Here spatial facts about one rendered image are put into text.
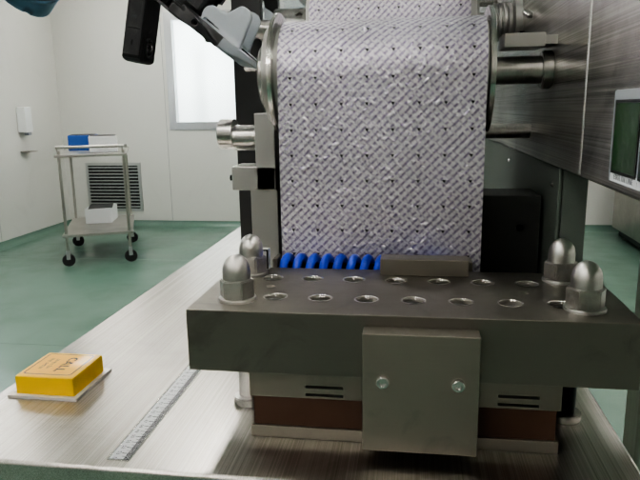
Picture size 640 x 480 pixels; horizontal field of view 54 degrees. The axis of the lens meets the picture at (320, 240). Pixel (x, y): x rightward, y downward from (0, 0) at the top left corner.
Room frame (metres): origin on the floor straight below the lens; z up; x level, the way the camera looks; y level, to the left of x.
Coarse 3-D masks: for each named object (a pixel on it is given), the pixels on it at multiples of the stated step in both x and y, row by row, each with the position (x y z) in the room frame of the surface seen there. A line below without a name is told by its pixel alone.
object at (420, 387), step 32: (384, 352) 0.50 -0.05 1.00; (416, 352) 0.50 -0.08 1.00; (448, 352) 0.50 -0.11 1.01; (480, 352) 0.49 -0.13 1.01; (384, 384) 0.50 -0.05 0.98; (416, 384) 0.50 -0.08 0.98; (448, 384) 0.49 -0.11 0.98; (384, 416) 0.50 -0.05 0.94; (416, 416) 0.50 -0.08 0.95; (448, 416) 0.49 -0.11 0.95; (384, 448) 0.50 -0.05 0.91; (416, 448) 0.50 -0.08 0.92; (448, 448) 0.49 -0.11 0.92
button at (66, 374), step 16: (32, 368) 0.67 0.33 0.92; (48, 368) 0.67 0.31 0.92; (64, 368) 0.67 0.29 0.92; (80, 368) 0.67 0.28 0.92; (96, 368) 0.69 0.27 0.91; (16, 384) 0.65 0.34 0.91; (32, 384) 0.64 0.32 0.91; (48, 384) 0.64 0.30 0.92; (64, 384) 0.64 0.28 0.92; (80, 384) 0.65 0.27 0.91
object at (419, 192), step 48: (288, 144) 0.74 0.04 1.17; (336, 144) 0.73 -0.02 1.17; (384, 144) 0.72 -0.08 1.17; (432, 144) 0.71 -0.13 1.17; (480, 144) 0.70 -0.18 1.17; (288, 192) 0.74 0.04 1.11; (336, 192) 0.73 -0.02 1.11; (384, 192) 0.72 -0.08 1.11; (432, 192) 0.71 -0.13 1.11; (480, 192) 0.70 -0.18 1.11; (288, 240) 0.74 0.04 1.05; (336, 240) 0.73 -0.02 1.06; (384, 240) 0.72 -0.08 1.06; (432, 240) 0.71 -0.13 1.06; (480, 240) 0.70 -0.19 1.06
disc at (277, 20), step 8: (272, 16) 0.77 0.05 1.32; (280, 16) 0.79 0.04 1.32; (272, 24) 0.75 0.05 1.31; (280, 24) 0.79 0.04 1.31; (272, 32) 0.75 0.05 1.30; (272, 40) 0.75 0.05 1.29; (272, 48) 0.75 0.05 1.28; (272, 56) 0.74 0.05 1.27; (272, 64) 0.74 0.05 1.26; (272, 72) 0.74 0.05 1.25; (272, 80) 0.74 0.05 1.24; (272, 88) 0.74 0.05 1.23; (272, 96) 0.74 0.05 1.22; (272, 104) 0.74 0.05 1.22; (272, 112) 0.74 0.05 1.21; (272, 120) 0.75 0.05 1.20
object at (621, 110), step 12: (624, 108) 0.46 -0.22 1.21; (636, 108) 0.44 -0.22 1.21; (624, 120) 0.46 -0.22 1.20; (636, 120) 0.44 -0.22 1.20; (624, 132) 0.46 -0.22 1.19; (636, 132) 0.43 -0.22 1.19; (624, 144) 0.46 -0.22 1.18; (612, 156) 0.48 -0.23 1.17; (624, 156) 0.45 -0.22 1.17; (612, 168) 0.48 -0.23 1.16; (624, 168) 0.45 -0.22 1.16
